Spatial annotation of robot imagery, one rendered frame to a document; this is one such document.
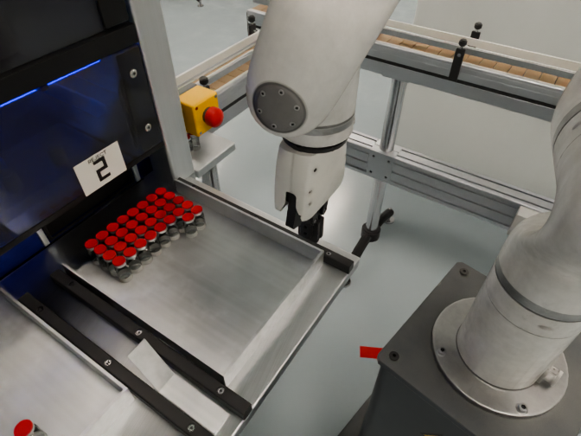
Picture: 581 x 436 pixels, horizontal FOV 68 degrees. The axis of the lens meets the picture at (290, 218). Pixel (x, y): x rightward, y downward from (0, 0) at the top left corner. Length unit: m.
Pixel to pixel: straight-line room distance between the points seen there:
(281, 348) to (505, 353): 0.30
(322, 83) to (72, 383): 0.53
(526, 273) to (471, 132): 1.61
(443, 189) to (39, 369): 1.26
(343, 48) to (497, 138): 1.80
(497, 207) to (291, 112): 1.24
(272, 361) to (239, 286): 0.14
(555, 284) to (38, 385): 0.65
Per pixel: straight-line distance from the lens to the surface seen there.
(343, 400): 1.59
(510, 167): 2.16
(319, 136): 0.45
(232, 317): 0.69
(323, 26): 0.32
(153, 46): 0.78
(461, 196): 1.57
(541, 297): 0.54
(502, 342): 0.62
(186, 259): 0.77
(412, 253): 1.99
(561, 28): 1.89
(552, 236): 0.43
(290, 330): 0.67
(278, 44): 0.33
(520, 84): 1.31
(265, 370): 0.64
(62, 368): 0.72
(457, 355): 0.71
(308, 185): 0.48
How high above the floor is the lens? 1.46
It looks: 45 degrees down
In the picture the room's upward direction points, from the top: straight up
